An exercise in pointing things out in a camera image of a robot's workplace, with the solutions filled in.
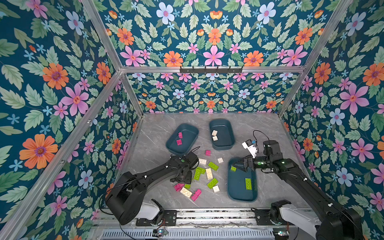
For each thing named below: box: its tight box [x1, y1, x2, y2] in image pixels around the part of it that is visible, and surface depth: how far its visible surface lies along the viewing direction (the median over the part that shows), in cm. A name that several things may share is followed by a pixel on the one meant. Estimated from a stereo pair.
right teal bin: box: [227, 157, 258, 203], surface depth 84 cm
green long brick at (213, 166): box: [207, 161, 219, 171], surface depth 93 cm
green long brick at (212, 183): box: [207, 177, 219, 189], surface depth 87 cm
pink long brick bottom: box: [191, 189, 202, 202], surface depth 81 cm
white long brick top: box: [198, 158, 207, 165], surface depth 94 cm
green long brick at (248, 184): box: [245, 178, 253, 190], surface depth 86 cm
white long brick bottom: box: [180, 187, 193, 198], surface depth 82 cm
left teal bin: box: [165, 123, 199, 156], surface depth 104 cm
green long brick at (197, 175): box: [194, 168, 201, 181], surface depth 90 cm
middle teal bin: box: [209, 118, 236, 151], surface depth 109 cm
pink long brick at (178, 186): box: [174, 183, 185, 192], surface depth 85 cm
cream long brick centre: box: [205, 168, 214, 180], surface depth 89 cm
